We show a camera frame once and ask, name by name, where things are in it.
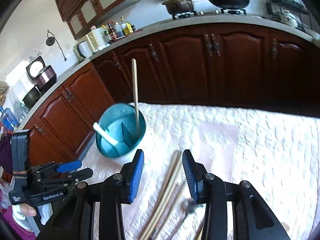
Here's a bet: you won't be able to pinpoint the cooking pot with lid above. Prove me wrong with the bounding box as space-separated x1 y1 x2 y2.
162 0 194 15

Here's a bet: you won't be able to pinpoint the white handled fork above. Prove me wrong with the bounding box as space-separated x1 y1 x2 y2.
93 122 119 147

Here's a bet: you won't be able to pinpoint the black pot on counter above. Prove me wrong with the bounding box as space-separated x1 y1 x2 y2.
22 86 40 108

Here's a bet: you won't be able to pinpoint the left hand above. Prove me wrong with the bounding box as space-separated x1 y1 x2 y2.
11 203 37 232

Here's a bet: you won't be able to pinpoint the pink quilted table cloth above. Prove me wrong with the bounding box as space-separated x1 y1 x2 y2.
78 102 320 240

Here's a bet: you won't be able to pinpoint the white utensil holder teal rim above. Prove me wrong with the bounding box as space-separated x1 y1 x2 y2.
95 103 146 159

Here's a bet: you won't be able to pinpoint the dark sauce bottle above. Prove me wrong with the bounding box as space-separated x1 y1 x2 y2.
107 22 118 41

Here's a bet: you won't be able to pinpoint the white microwave oven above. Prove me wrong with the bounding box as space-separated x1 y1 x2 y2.
73 27 109 61

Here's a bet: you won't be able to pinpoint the gas stove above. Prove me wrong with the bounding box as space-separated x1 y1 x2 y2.
172 9 247 20

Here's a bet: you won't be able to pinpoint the electric kettle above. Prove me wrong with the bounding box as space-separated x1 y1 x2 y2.
76 41 93 59

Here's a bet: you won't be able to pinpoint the yellow oil bottle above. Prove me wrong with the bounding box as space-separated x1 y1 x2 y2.
121 16 133 35

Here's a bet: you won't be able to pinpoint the black wok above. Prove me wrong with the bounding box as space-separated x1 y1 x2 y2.
208 0 250 10

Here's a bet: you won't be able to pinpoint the dark wood kitchen cabinets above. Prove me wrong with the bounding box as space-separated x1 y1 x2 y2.
22 23 319 165

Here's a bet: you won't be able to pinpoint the rice cooker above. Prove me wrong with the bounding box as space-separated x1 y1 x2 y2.
26 56 57 94

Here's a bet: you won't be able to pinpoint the dish drying rack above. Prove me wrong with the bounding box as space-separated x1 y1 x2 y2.
265 0 313 31

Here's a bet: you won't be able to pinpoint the metal spoon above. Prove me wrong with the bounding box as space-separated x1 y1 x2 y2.
168 198 203 240

